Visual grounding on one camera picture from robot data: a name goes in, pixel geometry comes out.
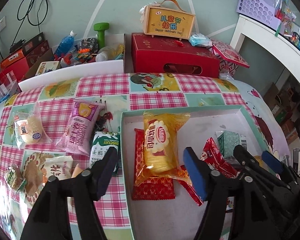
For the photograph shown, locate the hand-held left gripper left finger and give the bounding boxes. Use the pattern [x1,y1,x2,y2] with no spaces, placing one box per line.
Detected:
[20,147,118,240]

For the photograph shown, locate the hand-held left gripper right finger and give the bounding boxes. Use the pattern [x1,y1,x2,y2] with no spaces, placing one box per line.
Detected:
[183,147,287,240]

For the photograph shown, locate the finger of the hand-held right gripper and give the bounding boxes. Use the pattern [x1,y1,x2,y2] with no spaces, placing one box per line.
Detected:
[234,145,268,180]
[262,151,299,189]

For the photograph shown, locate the large red rice cracker packet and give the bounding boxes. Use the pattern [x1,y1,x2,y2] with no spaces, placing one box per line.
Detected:
[179,137,238,207]

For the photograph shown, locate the green foil snack packet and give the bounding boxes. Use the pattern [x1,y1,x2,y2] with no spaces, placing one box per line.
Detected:
[216,129,247,161]

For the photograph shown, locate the green white biscuit packet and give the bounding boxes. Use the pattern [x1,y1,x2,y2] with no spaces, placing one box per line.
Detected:
[89,131,121,176]

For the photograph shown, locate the red patterned cake packet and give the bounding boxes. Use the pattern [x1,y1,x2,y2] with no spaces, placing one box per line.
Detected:
[132,127,176,201]

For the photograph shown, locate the beige cracker packet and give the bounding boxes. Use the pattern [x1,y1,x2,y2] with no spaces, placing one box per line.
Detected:
[43,154,75,181]

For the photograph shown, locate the yellow soft bread packet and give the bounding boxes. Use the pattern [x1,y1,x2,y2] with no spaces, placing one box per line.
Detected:
[134,111,191,187]

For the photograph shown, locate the pink swiss roll packet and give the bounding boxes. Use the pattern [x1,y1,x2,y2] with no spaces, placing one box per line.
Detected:
[56,99,101,156]

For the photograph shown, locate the teal cardboard tray box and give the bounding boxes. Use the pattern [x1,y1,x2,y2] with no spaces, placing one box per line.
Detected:
[119,104,291,240]

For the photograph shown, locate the clear-wrapped round bun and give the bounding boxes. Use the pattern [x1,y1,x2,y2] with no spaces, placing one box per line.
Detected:
[13,112,52,146]

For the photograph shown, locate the small green cake packet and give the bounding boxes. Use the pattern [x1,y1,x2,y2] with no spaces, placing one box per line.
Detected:
[4,166,27,191]

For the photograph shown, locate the brown cardboard box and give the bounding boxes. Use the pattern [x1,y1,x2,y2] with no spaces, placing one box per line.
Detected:
[263,82,291,111]

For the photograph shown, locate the long white cardboard box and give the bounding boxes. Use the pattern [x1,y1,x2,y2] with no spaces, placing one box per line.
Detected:
[18,33,126,91]

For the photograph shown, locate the red patterned box lid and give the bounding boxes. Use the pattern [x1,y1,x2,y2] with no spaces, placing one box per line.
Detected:
[211,39,251,77]

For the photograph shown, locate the small white green box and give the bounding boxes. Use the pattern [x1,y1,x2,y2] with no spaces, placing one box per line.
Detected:
[35,61,61,77]

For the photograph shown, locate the clear plastic bottle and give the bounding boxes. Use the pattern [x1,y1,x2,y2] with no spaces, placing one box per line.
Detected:
[94,46,116,62]

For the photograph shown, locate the red gift box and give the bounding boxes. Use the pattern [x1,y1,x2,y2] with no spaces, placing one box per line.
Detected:
[131,32,221,78]

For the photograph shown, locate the colourful toy pile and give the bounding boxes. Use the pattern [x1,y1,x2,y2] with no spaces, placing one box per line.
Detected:
[77,37,100,61]

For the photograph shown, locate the white shelf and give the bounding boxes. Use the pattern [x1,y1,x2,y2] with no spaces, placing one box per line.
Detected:
[229,13,300,130]

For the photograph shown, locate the blue wet wipes pack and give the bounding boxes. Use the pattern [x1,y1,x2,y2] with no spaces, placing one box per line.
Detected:
[188,32,213,48]

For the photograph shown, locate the clear plastic box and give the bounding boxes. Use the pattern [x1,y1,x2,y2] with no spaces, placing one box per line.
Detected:
[0,69,22,97]

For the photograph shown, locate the blue plastic bottle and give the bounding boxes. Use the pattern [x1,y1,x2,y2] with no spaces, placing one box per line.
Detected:
[54,29,78,58]

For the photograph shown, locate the colourful shelf clutter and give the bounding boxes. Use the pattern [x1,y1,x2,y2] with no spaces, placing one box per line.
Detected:
[274,0,300,56]

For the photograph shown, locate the green dumbbell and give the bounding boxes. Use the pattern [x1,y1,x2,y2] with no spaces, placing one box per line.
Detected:
[93,22,110,53]

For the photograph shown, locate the dark brown printed boxes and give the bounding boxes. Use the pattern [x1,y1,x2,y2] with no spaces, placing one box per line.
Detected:
[22,32,51,66]

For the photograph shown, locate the orange carton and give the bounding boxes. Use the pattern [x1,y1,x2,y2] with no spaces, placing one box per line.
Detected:
[0,48,25,72]

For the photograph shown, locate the yellow wooden handbag box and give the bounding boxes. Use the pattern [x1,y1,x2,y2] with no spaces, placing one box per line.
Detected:
[139,0,197,41]

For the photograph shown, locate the black power adapter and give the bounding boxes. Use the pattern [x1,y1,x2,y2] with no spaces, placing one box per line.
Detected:
[9,39,26,50]

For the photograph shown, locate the purple perforated basket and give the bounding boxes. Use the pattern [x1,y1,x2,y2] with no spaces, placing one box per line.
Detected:
[236,0,282,30]

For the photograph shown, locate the black cable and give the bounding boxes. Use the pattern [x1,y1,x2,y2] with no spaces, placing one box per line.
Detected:
[17,0,50,27]

